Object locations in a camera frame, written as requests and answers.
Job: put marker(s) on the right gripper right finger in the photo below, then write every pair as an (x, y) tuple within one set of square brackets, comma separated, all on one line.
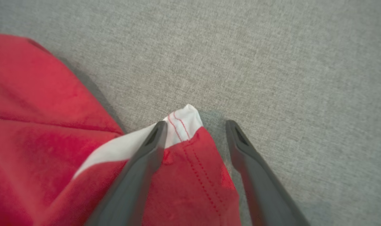
[(262, 188)]

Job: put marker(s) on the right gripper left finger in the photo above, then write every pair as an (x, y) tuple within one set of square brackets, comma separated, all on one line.
[(134, 182)]

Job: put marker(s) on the red shorts with white stripe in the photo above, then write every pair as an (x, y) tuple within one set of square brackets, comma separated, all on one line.
[(36, 125)]

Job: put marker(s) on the grey fabric sofa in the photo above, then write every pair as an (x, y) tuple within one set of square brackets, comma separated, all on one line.
[(272, 62)]

